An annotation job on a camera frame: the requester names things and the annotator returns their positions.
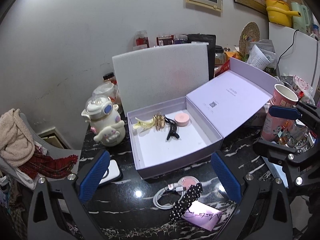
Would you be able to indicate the upper pink paper cup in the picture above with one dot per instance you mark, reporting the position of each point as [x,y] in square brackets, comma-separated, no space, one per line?
[283,96]

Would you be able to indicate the green electric kettle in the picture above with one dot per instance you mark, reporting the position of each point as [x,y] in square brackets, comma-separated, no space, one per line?
[302,22]

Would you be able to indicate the white fridge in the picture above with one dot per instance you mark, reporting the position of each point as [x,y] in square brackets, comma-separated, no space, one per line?
[298,52]

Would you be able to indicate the red plaid scarf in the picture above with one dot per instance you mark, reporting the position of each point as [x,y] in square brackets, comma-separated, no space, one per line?
[47,166]

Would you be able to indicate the black polka dot hair clip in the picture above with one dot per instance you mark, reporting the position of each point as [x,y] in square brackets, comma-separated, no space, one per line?
[181,206]

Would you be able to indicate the glass mug with cartoon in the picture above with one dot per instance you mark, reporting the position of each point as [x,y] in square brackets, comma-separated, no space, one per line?
[296,135]

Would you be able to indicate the woven round trivet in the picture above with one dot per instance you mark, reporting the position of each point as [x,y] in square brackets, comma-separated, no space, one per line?
[250,33]

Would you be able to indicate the white camera-shaped power bank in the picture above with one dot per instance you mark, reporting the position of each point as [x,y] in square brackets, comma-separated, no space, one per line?
[113,173]

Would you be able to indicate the white Cinnamoroll bottle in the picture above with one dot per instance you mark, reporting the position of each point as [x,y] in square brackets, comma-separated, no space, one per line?
[104,120]

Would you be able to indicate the white foam board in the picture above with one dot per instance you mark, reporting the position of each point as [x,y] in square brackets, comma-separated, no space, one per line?
[153,75]

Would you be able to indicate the gold metal hair claw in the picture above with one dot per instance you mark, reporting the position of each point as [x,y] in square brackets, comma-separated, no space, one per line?
[159,121]

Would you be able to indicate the grey chair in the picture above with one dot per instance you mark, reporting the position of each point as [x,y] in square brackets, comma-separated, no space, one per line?
[50,150]

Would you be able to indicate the white plastic bag cup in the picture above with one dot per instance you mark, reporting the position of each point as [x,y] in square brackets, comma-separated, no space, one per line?
[107,89]

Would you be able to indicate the black hair claw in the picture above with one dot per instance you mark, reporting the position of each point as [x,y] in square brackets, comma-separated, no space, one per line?
[173,128]

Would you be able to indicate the cream hair clip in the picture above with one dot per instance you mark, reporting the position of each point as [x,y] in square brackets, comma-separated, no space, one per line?
[144,124]

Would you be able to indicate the purple label jar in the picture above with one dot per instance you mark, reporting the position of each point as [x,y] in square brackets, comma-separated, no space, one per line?
[180,39]

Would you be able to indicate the pink round compact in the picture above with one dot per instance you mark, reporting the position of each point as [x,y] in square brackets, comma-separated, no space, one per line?
[182,119]

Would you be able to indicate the yellow pot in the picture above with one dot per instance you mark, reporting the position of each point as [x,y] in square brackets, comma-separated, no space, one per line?
[279,13]

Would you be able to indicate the glass jar black lid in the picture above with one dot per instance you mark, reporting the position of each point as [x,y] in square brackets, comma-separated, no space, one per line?
[219,55]

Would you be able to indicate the beige towel on chair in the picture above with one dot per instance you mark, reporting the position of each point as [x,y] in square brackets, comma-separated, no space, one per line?
[17,144]

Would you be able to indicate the lilac open gift box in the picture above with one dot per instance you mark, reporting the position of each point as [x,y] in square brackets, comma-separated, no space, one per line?
[216,109]

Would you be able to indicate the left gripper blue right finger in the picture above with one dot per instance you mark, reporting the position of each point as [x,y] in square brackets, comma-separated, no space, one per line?
[231,182]

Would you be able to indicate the dark-filled jar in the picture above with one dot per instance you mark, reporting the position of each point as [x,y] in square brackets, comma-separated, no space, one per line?
[165,40]

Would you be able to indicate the red-filled jar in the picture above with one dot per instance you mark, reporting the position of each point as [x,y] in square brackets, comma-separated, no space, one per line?
[141,38]

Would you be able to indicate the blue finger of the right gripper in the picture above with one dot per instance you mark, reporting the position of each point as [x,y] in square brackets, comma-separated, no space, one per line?
[288,113]

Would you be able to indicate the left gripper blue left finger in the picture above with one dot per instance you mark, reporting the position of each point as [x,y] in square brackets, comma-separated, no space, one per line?
[91,174]

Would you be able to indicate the clear pink blush compact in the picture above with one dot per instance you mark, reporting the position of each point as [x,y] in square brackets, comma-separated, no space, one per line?
[187,181]

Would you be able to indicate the lower pink panda cup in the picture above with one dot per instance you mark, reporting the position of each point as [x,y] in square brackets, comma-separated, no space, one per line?
[271,128]

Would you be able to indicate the white paper leaflet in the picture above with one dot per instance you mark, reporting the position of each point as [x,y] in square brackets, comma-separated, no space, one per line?
[257,59]

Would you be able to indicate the purple Manta Ray box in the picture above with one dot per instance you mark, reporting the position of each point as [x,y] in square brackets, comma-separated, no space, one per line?
[202,215]

